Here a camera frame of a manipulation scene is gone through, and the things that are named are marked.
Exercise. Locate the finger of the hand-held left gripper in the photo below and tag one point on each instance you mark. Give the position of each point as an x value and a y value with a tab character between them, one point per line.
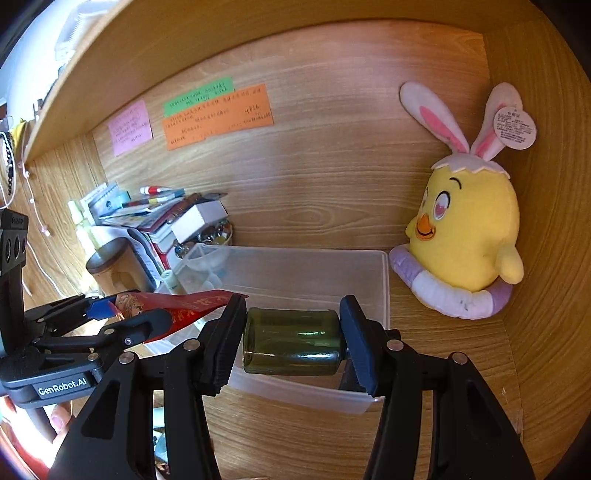
99	308
138	327

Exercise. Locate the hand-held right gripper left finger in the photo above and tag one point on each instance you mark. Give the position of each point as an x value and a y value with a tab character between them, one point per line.
226	341

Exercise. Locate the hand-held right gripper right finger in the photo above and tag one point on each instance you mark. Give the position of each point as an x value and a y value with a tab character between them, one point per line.
358	341

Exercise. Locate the red foil packet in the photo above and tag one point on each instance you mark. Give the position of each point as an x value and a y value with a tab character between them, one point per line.
194	307

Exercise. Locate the green glass jar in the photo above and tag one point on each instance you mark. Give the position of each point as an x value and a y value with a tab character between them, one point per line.
291	341

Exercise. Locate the clear plastic storage bin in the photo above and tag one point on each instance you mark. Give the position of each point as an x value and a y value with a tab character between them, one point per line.
304	277

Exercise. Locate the person's left hand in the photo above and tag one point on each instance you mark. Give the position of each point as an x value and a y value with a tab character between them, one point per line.
59	417

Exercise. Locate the brown lidded mug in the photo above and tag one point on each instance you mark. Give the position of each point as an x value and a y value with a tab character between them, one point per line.
111	258

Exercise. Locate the person's red clothing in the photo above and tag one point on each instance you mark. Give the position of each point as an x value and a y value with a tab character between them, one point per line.
18	443

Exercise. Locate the clear plastic funnel cup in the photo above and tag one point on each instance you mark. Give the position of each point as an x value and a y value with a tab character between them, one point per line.
205	261

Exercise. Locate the stack of books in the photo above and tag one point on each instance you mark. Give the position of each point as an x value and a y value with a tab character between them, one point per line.
147	221

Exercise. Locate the glass jar of marbles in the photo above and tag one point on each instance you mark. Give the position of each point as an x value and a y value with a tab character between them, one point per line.
214	236

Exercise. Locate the white cardboard box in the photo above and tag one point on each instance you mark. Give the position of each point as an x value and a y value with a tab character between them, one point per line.
198	219

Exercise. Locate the red white marker tube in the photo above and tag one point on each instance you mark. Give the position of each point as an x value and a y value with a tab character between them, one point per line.
154	189

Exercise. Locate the yellow chick plush toy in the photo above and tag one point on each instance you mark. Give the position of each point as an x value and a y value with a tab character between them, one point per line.
466	221

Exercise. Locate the pink sticky note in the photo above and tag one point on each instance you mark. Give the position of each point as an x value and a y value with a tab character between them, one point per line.
130	128

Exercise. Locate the orange sticky note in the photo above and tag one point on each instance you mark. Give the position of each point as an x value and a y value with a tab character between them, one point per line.
217	121

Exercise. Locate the green sticky note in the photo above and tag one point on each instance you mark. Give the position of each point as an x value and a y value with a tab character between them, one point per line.
184	102

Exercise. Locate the wooden shelf board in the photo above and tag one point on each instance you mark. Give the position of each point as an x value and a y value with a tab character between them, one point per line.
184	37

